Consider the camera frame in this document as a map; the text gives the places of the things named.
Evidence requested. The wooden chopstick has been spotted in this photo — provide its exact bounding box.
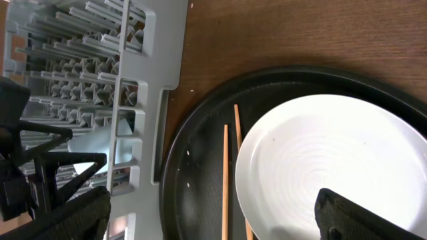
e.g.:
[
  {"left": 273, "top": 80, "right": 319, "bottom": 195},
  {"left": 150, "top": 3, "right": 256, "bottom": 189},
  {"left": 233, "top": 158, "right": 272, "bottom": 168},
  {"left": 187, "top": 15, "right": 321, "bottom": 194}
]
[
  {"left": 234, "top": 104, "right": 254, "bottom": 240},
  {"left": 222, "top": 125, "right": 229, "bottom": 240}
]

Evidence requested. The blue plastic cup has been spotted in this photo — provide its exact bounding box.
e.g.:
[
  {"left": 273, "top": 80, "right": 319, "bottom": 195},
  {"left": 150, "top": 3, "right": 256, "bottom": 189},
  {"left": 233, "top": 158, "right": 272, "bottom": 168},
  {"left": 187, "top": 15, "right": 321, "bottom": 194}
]
[{"left": 67, "top": 119, "right": 133, "bottom": 174}]

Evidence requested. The round black serving tray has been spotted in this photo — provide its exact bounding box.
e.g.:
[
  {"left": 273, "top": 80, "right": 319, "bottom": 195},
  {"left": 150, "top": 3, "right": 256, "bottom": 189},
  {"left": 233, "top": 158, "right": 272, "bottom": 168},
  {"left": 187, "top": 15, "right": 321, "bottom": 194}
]
[{"left": 159, "top": 65, "right": 426, "bottom": 239}]

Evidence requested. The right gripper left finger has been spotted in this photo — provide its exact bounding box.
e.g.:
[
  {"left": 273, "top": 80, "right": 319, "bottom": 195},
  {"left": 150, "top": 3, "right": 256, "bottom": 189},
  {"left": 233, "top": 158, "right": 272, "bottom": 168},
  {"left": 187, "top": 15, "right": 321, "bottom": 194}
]
[{"left": 1, "top": 187, "right": 111, "bottom": 240}]

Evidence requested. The grey plastic dishwasher rack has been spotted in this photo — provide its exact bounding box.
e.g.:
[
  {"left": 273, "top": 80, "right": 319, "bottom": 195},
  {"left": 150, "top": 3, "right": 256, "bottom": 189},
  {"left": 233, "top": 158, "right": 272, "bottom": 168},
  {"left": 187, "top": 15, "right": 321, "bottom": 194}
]
[{"left": 1, "top": 0, "right": 187, "bottom": 239}]

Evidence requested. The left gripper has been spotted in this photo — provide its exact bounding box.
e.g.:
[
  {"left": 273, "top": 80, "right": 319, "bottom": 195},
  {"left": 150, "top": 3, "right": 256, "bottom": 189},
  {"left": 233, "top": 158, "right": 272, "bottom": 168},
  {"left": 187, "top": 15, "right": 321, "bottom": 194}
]
[{"left": 0, "top": 76, "right": 107, "bottom": 223}]

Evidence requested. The grey round plate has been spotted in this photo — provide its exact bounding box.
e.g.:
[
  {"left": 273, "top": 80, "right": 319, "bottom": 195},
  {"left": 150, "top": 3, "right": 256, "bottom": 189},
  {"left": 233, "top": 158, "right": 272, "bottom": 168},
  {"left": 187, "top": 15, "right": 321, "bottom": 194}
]
[{"left": 234, "top": 95, "right": 426, "bottom": 239}]

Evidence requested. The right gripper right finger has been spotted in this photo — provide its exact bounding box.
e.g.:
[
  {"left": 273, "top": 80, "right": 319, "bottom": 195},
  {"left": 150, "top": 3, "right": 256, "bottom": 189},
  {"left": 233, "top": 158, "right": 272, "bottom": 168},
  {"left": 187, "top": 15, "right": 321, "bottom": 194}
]
[{"left": 314, "top": 188, "right": 423, "bottom": 240}]

